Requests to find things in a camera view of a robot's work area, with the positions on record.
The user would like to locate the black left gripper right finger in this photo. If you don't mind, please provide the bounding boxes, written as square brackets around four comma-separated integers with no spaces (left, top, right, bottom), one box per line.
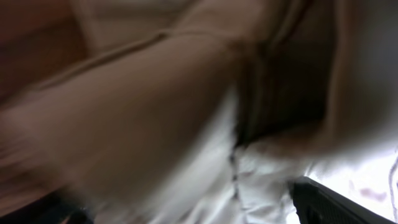
[288,176,395,224]

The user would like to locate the beige khaki shorts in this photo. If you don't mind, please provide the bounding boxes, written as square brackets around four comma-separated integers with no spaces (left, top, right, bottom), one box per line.
[1,0,397,223]

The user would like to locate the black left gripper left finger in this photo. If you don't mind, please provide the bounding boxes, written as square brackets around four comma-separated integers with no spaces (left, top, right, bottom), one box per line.
[1,192,93,224]

